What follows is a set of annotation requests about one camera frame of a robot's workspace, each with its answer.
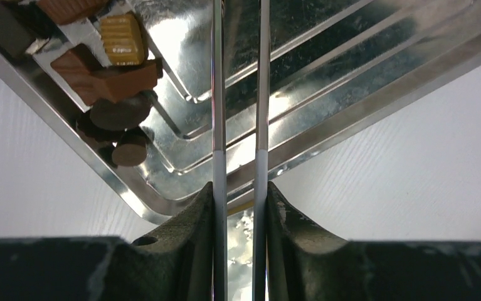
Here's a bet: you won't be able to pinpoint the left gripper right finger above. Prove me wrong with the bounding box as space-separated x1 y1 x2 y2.
266 183 481 300

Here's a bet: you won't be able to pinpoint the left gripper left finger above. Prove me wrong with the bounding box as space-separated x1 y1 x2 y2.
0 183 213 300

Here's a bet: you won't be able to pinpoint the steel serving tongs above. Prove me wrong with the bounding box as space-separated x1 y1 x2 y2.
211 1 271 300

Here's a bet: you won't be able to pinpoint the small brown round chocolate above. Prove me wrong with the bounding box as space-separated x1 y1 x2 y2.
111 133 147 167

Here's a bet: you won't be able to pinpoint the dark round disc chocolate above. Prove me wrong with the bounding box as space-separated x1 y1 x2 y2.
90 94 152 131

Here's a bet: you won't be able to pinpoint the brown block chocolate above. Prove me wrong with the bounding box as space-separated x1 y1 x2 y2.
50 43 163 107

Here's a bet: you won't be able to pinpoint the steel chocolate tray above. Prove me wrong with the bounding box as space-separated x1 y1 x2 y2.
0 1 481 224

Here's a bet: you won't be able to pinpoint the yellow ridged chocolate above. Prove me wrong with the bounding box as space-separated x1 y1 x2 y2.
100 13 147 66

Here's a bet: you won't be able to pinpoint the silver box lid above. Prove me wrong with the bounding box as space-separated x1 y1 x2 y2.
227 208 253 300

